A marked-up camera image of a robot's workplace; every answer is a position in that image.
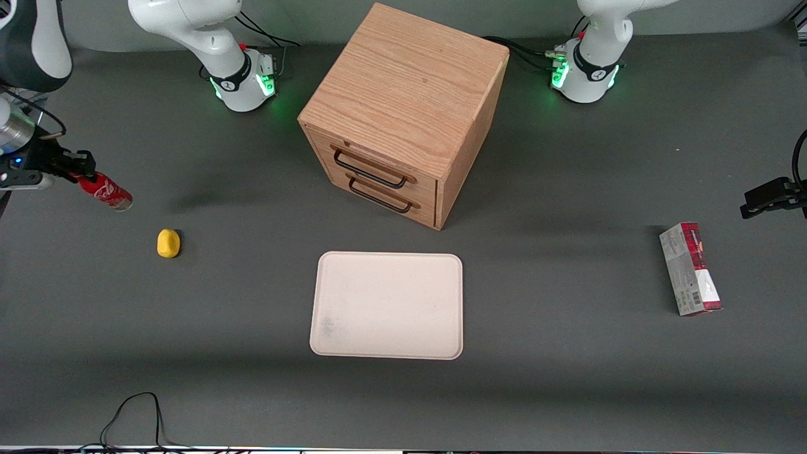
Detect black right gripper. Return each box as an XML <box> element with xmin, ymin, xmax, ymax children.
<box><xmin>9</xmin><ymin>135</ymin><xmax>97</xmax><ymax>185</ymax></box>

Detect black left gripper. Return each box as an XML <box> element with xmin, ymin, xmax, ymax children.
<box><xmin>740</xmin><ymin>177</ymin><xmax>807</xmax><ymax>220</ymax></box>

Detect red coke bottle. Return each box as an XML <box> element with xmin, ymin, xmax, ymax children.
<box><xmin>76</xmin><ymin>171</ymin><xmax>134</xmax><ymax>212</ymax></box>

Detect beige rectangular tray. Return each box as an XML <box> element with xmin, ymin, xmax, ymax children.
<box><xmin>310</xmin><ymin>251</ymin><xmax>464</xmax><ymax>361</ymax></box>

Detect red and grey carton box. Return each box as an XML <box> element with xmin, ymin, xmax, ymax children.
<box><xmin>659</xmin><ymin>222</ymin><xmax>723</xmax><ymax>317</ymax></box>

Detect wooden drawer front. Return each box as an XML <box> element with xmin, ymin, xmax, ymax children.
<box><xmin>328</xmin><ymin>165</ymin><xmax>437</xmax><ymax>229</ymax></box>
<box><xmin>305</xmin><ymin>126</ymin><xmax>438</xmax><ymax>201</ymax></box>

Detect wooden drawer cabinet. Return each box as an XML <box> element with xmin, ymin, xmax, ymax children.
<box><xmin>298</xmin><ymin>3</ymin><xmax>510</xmax><ymax>231</ymax></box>

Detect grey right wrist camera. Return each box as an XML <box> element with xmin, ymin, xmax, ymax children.
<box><xmin>0</xmin><ymin>172</ymin><xmax>55</xmax><ymax>192</ymax></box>

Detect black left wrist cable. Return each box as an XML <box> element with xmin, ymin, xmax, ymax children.
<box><xmin>792</xmin><ymin>129</ymin><xmax>807</xmax><ymax>191</ymax></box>

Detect black right arm base cables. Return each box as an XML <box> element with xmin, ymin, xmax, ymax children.
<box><xmin>235</xmin><ymin>11</ymin><xmax>301</xmax><ymax>79</ymax></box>

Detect black arm base cables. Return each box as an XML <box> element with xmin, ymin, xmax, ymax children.
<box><xmin>482</xmin><ymin>15</ymin><xmax>590</xmax><ymax>71</ymax></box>
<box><xmin>235</xmin><ymin>11</ymin><xmax>301</xmax><ymax>79</ymax></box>

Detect black cable on table edge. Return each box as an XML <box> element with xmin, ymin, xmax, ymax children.
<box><xmin>99</xmin><ymin>392</ymin><xmax>190</xmax><ymax>452</ymax></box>

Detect black left arm base cables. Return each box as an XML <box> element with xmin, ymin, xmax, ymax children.
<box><xmin>482</xmin><ymin>15</ymin><xmax>590</xmax><ymax>71</ymax></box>

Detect black metal drawer handle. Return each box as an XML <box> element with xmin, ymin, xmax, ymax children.
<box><xmin>332</xmin><ymin>149</ymin><xmax>409</xmax><ymax>189</ymax></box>
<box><xmin>348</xmin><ymin>177</ymin><xmax>414</xmax><ymax>214</ymax></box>

